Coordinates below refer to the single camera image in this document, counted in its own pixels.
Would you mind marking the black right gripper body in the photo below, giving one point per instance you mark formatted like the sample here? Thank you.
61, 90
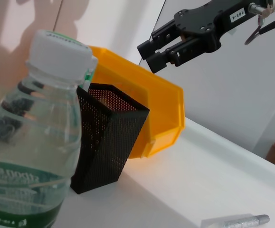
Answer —
206, 19

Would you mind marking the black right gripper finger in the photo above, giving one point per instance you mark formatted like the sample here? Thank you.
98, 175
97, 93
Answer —
157, 61
145, 48

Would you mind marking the green utility knife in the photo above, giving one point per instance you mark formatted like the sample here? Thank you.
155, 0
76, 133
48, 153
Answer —
88, 77

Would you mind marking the clear water bottle green label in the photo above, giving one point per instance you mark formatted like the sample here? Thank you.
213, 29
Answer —
32, 142

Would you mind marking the silver glitter pen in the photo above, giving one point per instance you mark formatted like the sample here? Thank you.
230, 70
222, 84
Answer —
241, 222

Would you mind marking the black mesh pen holder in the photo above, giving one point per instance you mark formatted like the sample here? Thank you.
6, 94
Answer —
113, 142

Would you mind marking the yellow plastic bin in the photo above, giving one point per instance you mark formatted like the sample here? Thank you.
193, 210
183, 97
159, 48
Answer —
161, 107

